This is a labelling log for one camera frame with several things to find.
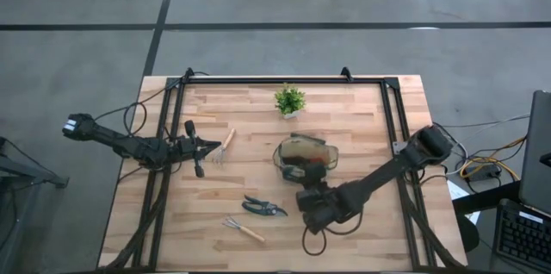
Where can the grey laptop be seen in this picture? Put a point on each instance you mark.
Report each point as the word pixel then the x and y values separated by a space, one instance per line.
pixel 536 157

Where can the white paper sheet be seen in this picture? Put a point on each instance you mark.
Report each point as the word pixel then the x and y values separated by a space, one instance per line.
pixel 456 191

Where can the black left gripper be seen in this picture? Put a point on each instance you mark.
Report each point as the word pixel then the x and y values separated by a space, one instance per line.
pixel 194 147

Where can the black and red glove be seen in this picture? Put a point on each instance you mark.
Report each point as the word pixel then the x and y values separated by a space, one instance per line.
pixel 317 161

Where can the grey metal stand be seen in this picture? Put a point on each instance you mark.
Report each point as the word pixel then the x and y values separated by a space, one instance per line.
pixel 34 175

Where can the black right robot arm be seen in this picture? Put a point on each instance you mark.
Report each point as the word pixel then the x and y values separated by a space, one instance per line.
pixel 379 179

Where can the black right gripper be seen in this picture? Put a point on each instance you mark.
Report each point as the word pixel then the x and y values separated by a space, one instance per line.
pixel 314 179

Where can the black round stool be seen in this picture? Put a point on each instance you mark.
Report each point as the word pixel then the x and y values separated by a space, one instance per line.
pixel 469 233

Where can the grey power box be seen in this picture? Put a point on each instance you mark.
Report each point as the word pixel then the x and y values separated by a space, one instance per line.
pixel 484 172

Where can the beige green gardening bag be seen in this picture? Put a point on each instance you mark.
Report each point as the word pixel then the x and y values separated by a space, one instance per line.
pixel 310 149

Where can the small potted green plant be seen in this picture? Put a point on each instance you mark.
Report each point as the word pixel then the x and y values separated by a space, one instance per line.
pixel 290 99

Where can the black metal table frame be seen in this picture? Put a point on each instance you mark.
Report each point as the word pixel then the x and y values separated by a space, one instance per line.
pixel 280 80

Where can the black side desk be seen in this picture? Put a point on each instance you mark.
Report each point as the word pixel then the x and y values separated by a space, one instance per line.
pixel 486 198

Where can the black pruning shears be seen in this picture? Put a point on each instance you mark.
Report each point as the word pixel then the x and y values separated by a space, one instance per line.
pixel 262 208

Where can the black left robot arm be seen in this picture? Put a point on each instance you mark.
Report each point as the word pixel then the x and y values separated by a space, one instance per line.
pixel 129 145

